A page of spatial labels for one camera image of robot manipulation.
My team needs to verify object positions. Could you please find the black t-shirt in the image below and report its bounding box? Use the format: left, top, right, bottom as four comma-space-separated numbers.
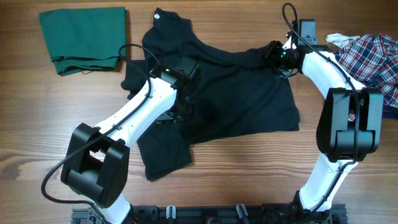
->
121, 9, 300, 180

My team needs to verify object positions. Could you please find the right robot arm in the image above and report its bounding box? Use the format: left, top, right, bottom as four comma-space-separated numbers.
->
262, 19, 383, 218

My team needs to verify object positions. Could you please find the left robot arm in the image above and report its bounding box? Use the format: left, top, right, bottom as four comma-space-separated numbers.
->
61, 57, 200, 223

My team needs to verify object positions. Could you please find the small white cloth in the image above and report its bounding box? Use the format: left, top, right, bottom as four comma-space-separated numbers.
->
325, 33, 361, 49

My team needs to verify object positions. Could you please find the red plaid shirt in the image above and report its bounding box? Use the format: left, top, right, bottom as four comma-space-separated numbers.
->
335, 34, 397, 119

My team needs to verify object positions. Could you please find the folded green cloth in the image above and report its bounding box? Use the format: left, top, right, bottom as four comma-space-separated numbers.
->
39, 7, 126, 76

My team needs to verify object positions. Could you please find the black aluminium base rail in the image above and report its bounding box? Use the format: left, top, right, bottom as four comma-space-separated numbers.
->
71, 202, 348, 224

